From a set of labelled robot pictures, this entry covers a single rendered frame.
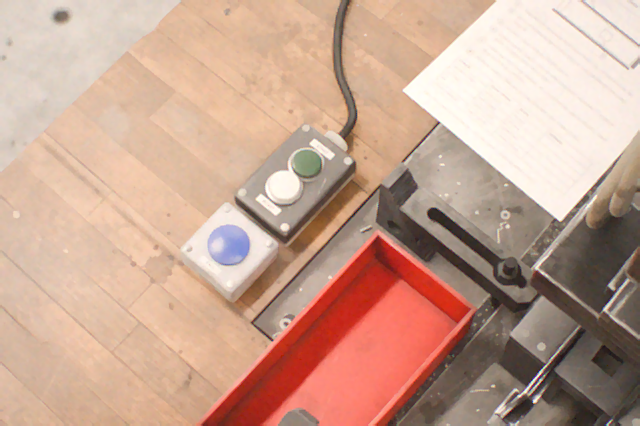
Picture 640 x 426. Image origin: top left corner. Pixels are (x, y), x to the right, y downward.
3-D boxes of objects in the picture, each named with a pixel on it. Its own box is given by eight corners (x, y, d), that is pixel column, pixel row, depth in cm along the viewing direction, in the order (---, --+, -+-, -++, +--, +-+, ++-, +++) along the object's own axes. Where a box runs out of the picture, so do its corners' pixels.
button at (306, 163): (285, 172, 130) (285, 163, 128) (305, 151, 131) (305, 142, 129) (307, 190, 129) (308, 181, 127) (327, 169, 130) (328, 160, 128)
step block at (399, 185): (375, 221, 130) (380, 183, 122) (394, 201, 131) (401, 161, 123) (426, 262, 128) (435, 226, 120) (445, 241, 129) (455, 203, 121)
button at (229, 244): (199, 252, 126) (198, 244, 125) (227, 223, 128) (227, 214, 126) (230, 278, 125) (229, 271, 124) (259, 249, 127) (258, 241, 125)
